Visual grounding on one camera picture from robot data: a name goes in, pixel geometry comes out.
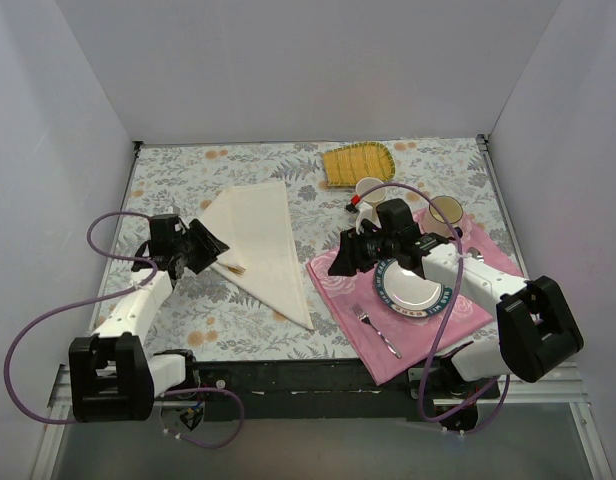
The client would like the yellow-green mug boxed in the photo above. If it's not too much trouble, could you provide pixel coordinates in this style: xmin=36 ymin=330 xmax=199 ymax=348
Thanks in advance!
xmin=355 ymin=177 xmax=387 ymax=217

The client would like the silver spoon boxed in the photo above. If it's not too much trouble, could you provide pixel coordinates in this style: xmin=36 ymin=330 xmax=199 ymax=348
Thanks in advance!
xmin=468 ymin=247 xmax=484 ymax=262

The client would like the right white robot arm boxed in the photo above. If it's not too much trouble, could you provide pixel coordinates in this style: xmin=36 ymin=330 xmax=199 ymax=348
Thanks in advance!
xmin=328 ymin=199 xmax=584 ymax=398

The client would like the floral tablecloth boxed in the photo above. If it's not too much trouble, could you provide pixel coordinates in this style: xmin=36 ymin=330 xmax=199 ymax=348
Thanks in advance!
xmin=97 ymin=143 xmax=497 ymax=376

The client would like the yellow woven bamboo tray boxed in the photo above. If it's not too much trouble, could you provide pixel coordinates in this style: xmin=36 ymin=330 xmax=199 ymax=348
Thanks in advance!
xmin=322 ymin=142 xmax=396 ymax=187

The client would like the white cloth napkin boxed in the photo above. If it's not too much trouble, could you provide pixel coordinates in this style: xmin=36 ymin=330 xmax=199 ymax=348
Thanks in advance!
xmin=200 ymin=181 xmax=313 ymax=330

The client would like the cream enamel mug dark rim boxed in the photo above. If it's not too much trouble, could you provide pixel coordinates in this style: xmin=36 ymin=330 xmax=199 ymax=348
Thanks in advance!
xmin=421 ymin=196 xmax=464 ymax=238

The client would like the silver fork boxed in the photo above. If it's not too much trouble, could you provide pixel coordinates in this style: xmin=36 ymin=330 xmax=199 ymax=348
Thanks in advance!
xmin=351 ymin=304 xmax=402 ymax=359

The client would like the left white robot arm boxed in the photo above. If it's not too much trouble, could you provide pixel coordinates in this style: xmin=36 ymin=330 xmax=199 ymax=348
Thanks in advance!
xmin=69 ymin=213 xmax=229 ymax=423

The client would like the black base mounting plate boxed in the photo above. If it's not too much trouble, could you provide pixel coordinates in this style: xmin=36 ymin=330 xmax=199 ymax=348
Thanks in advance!
xmin=143 ymin=357 xmax=499 ymax=424

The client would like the pink rose placemat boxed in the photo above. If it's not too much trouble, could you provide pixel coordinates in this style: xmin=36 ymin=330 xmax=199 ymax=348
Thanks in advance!
xmin=306 ymin=249 xmax=498 ymax=385

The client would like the white plate blue rim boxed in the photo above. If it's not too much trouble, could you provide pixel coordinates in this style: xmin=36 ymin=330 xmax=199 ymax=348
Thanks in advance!
xmin=373 ymin=259 xmax=452 ymax=320

